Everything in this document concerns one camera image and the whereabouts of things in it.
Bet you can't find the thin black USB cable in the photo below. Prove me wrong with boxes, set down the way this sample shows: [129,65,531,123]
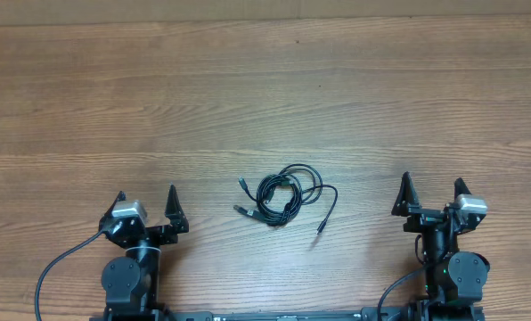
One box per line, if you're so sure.
[279,162,339,235]

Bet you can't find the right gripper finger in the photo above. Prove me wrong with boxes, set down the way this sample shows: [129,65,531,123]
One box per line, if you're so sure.
[453,177,471,199]
[391,171,421,217]

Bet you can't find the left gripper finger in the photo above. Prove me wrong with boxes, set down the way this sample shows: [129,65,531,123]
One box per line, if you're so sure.
[104,191,127,218]
[164,185,189,233]

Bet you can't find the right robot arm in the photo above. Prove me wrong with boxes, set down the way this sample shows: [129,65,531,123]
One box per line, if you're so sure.
[385,172,490,320]

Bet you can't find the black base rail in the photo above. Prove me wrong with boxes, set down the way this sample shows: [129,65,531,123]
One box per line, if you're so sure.
[89,306,427,321]

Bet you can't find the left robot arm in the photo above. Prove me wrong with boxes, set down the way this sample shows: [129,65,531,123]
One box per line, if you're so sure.
[99,185,189,320]

